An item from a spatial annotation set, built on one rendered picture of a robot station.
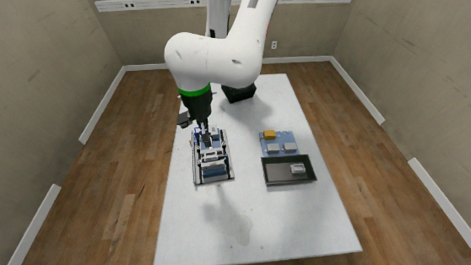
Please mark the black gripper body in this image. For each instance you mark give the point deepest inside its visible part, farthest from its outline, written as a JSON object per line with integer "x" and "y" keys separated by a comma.
{"x": 201, "y": 115}

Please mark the yellow block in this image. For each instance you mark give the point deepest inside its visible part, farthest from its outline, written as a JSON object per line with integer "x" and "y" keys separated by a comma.
{"x": 269, "y": 135}

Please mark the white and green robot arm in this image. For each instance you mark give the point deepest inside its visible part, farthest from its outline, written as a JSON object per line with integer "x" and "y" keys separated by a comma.
{"x": 233, "y": 59}

